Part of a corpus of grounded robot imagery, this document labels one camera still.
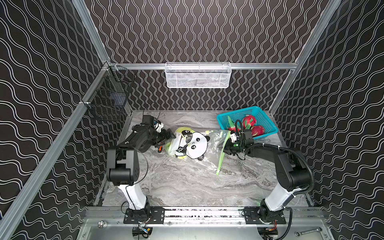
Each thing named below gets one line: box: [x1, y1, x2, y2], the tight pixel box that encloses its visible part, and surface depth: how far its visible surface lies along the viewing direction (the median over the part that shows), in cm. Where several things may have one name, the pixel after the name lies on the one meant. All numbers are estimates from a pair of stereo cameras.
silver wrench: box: [294, 227, 322, 238], surface depth 72 cm
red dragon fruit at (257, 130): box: [250, 125, 265, 137], surface depth 102 cm
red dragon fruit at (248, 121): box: [242, 114, 257, 130], surface depth 106 cm
